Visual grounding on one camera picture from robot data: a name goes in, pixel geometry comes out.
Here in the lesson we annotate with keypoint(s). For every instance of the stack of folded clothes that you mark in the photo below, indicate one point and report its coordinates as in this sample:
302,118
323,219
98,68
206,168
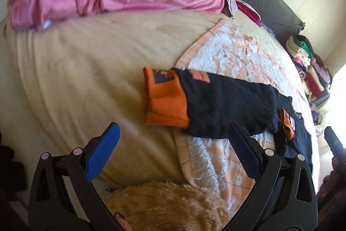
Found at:
308,66

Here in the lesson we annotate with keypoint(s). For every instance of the person's left hand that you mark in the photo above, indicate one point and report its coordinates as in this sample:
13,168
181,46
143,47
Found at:
123,223

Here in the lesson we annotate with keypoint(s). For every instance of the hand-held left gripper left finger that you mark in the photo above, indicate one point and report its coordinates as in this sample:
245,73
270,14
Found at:
104,149

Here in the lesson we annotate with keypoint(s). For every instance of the tan fluffy blanket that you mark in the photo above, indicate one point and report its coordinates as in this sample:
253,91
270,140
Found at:
167,206

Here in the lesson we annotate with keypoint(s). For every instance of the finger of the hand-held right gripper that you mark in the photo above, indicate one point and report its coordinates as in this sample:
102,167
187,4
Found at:
335,143

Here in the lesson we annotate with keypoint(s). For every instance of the person's right hand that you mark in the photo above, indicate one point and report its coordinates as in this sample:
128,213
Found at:
333,185

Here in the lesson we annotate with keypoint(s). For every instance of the purple crumpled cloth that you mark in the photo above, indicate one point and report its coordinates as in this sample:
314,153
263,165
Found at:
316,116

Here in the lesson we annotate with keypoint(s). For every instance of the peach and white patterned blanket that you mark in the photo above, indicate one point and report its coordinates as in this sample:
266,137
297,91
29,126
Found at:
243,57

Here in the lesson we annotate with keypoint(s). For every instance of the black and orange shirt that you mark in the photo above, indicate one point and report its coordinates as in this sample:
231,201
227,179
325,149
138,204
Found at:
216,101

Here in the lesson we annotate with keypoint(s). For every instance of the red cloth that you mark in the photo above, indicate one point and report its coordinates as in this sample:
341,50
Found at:
248,13

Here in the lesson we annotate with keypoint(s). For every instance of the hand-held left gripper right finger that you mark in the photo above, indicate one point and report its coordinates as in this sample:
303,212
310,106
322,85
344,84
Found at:
244,152

